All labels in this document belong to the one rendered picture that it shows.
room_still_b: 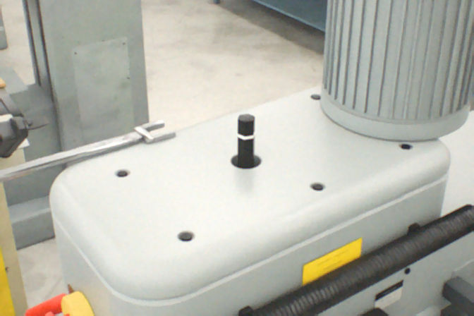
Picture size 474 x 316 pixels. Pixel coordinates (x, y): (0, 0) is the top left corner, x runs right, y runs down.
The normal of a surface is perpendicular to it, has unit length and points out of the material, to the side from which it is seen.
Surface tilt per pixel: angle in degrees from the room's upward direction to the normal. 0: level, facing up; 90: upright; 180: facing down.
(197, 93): 0
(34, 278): 0
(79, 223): 45
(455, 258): 90
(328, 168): 0
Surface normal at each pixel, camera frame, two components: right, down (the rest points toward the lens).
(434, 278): 0.57, 0.40
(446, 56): 0.35, 0.47
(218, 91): 0.00, -0.87
